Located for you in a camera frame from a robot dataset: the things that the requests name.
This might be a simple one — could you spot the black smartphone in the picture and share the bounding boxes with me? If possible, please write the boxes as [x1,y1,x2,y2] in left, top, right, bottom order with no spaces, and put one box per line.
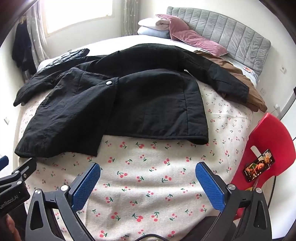
[243,149,275,183]

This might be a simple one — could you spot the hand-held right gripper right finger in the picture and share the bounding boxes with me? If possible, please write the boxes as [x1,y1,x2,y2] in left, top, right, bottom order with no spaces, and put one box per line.
[195,162,273,241]

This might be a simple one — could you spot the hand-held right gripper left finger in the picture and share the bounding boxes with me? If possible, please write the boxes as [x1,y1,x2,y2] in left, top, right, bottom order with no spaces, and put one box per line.
[25,162,101,241]

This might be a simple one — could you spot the long pink velvet pillow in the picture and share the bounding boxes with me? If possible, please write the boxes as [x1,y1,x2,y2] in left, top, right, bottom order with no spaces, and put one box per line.
[172,30,229,57]

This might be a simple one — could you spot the folded pale pink blanket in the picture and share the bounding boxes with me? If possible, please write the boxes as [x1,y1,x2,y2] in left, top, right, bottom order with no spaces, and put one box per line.
[138,18,173,32]

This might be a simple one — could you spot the red plastic chair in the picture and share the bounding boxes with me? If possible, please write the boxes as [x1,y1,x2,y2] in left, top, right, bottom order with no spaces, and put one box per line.
[230,113,296,220]

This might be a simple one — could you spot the folded light blue blanket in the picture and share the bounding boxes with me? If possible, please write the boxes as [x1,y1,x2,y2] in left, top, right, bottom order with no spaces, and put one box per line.
[137,26,171,39]

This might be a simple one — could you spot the bed with white sheet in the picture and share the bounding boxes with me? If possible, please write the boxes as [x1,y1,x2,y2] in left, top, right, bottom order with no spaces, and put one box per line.
[14,34,260,241]

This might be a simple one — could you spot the brown plush item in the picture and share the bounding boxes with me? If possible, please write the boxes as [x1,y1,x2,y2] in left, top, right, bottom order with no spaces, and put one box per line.
[194,50,268,113]

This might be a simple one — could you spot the grey padded headboard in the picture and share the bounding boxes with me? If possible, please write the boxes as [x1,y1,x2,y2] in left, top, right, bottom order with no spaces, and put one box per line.
[166,6,271,76]

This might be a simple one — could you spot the window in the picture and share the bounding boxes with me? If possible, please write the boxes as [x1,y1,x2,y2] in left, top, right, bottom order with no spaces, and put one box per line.
[43,0,114,35]

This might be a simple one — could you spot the hanging dark clothes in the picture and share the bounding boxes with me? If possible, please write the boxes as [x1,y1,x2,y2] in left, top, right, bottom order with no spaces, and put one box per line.
[12,22,37,75]

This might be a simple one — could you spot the black quilted down jacket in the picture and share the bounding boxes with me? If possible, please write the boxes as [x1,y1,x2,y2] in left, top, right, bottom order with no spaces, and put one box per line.
[40,48,90,70]

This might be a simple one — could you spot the cherry print blanket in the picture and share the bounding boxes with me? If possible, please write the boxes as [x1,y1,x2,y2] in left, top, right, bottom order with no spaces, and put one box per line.
[17,79,251,241]

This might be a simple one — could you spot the black snap-button jacket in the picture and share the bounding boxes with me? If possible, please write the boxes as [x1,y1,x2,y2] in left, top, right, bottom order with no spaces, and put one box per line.
[13,44,250,158]

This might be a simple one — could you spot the patterned beige curtain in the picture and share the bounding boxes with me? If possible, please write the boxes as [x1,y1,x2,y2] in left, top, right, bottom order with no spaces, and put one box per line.
[26,5,50,63]
[121,0,139,36]

